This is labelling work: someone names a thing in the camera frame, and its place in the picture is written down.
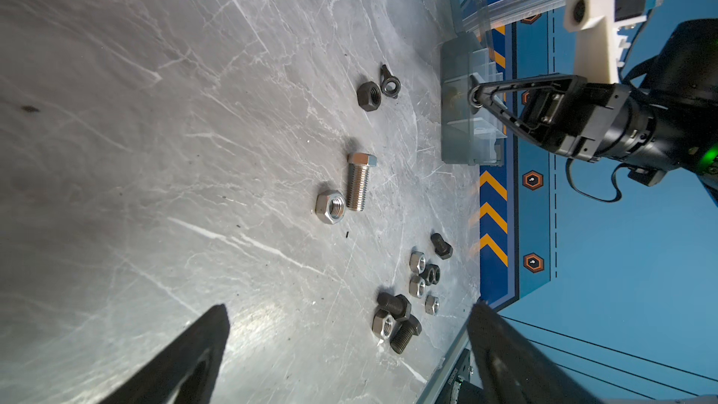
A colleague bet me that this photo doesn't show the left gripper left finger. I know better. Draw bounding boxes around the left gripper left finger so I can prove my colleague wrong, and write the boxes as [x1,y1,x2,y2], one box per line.
[103,304,230,403]

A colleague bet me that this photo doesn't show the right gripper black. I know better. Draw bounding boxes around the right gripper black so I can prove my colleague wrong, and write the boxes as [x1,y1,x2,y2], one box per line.
[469,74,631,161]

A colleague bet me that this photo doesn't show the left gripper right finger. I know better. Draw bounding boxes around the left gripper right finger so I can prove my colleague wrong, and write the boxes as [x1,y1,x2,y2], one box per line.
[467,301,600,403]

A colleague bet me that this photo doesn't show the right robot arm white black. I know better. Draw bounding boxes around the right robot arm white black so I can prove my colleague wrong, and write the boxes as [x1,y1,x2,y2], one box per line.
[469,19,717,199]

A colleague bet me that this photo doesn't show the grey plastic organizer box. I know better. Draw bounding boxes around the grey plastic organizer box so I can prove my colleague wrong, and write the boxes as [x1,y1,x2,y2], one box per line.
[441,0,506,166]

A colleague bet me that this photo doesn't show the silver nut lower right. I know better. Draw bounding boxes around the silver nut lower right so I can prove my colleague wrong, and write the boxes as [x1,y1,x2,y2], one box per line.
[424,295,441,315]

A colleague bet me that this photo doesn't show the black bolt lower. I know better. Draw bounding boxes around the black bolt lower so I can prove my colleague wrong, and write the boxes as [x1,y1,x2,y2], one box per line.
[390,315,423,355]

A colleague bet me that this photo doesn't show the black bolt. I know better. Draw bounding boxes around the black bolt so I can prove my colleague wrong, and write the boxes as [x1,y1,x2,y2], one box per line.
[390,315,423,355]
[377,292,411,322]
[430,233,454,260]

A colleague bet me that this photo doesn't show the black hex nut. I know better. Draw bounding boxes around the black hex nut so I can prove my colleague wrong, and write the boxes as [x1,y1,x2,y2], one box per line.
[356,82,383,112]

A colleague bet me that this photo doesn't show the silver nut middle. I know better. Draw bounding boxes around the silver nut middle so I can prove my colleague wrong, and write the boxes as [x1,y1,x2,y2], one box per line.
[409,275,426,299]

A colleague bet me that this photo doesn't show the black double nut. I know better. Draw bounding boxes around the black double nut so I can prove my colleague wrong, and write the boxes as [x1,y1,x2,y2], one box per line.
[420,264,441,285]

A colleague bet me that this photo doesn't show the silver hex bolt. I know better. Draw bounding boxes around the silver hex bolt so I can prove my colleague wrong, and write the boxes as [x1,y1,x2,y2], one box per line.
[347,153,378,211]

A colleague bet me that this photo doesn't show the black bolt right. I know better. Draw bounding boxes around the black bolt right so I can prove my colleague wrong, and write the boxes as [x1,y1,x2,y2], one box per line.
[430,233,454,260]

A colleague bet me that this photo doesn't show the silver nut upper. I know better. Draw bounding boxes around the silver nut upper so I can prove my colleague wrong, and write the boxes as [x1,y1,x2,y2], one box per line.
[409,251,426,275]

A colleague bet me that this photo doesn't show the large silver hex nut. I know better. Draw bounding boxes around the large silver hex nut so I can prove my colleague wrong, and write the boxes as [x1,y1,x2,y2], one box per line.
[315,190,346,224]

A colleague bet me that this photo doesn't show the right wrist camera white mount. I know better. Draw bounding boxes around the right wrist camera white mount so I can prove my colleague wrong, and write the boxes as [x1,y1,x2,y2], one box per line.
[564,0,648,84]

